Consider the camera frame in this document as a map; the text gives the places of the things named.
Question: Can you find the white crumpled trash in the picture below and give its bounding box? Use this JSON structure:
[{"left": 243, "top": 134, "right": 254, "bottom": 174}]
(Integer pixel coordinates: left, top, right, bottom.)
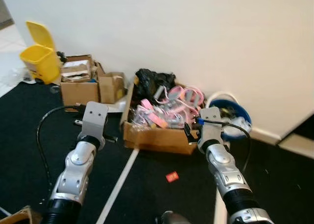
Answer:
[{"left": 228, "top": 115, "right": 252, "bottom": 135}]

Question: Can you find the yellow plastic trash bin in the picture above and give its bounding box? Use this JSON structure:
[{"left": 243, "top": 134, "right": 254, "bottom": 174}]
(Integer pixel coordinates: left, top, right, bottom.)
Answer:
[{"left": 20, "top": 21, "right": 62, "bottom": 85}]

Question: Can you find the white flat board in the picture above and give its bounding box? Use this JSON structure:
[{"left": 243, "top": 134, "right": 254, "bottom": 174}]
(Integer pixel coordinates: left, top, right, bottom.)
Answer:
[{"left": 104, "top": 98, "right": 129, "bottom": 113}]

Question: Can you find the wide cardboard box with clutter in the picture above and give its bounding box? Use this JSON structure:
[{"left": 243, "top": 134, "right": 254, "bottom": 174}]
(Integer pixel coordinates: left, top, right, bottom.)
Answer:
[{"left": 122, "top": 79, "right": 204, "bottom": 156}]

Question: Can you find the small plain cardboard box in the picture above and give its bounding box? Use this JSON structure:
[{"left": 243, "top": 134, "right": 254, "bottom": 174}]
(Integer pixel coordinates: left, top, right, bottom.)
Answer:
[{"left": 97, "top": 72, "right": 126, "bottom": 104}]

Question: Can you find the white floor strip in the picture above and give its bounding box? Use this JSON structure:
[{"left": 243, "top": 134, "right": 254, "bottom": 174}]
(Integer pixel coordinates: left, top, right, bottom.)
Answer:
[{"left": 96, "top": 147, "right": 140, "bottom": 224}]

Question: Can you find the grey plastic tube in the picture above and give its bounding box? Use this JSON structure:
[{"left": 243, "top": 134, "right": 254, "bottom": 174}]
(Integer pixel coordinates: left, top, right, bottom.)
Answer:
[{"left": 155, "top": 86, "right": 166, "bottom": 100}]

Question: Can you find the open cardboard box with papers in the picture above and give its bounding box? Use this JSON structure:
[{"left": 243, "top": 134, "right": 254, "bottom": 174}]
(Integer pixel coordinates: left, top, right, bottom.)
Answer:
[{"left": 60, "top": 55, "right": 101, "bottom": 107}]

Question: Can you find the black plastic bag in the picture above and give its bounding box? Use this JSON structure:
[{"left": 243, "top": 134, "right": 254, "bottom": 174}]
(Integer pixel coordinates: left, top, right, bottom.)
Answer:
[{"left": 134, "top": 68, "right": 176, "bottom": 103}]

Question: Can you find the crumpled brown paper stack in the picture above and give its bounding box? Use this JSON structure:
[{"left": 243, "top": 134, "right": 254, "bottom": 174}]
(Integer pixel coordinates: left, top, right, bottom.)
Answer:
[{"left": 63, "top": 59, "right": 97, "bottom": 83}]

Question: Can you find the grey robot right foot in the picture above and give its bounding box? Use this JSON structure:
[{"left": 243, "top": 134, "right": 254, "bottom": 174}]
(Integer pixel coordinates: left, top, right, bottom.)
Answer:
[{"left": 156, "top": 210, "right": 191, "bottom": 224}]

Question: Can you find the clear plastic bag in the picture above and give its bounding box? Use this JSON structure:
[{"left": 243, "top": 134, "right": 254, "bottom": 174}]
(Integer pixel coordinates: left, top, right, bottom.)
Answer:
[{"left": 9, "top": 67, "right": 37, "bottom": 86}]

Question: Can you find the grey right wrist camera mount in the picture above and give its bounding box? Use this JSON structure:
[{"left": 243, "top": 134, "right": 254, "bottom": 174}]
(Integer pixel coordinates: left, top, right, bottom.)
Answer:
[{"left": 198, "top": 106, "right": 224, "bottom": 153}]

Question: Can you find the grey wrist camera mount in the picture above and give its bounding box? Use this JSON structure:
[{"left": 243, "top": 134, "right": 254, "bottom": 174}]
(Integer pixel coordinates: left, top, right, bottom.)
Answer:
[
  {"left": 198, "top": 106, "right": 224, "bottom": 153},
  {"left": 78, "top": 101, "right": 109, "bottom": 139}
]

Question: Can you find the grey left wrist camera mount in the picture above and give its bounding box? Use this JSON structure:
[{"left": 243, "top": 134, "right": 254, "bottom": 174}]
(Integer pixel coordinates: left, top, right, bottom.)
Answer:
[{"left": 78, "top": 101, "right": 109, "bottom": 139}]

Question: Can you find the blue bucket with white handle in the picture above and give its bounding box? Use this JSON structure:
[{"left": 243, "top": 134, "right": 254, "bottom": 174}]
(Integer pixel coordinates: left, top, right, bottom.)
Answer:
[{"left": 205, "top": 92, "right": 253, "bottom": 140}]

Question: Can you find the pink flat strap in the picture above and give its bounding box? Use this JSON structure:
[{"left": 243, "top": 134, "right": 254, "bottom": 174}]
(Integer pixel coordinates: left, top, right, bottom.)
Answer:
[{"left": 141, "top": 100, "right": 167, "bottom": 127}]

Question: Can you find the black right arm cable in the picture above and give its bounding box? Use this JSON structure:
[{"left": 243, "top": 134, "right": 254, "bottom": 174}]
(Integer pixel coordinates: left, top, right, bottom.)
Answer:
[{"left": 200, "top": 117, "right": 253, "bottom": 173}]

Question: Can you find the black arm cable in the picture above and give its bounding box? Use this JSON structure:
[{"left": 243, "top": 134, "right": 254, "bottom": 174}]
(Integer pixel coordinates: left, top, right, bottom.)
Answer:
[
  {"left": 200, "top": 117, "right": 253, "bottom": 173},
  {"left": 37, "top": 104, "right": 81, "bottom": 195}
]

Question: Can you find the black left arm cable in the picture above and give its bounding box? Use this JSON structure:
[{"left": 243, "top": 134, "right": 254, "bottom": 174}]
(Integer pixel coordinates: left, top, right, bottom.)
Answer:
[{"left": 37, "top": 104, "right": 81, "bottom": 195}]

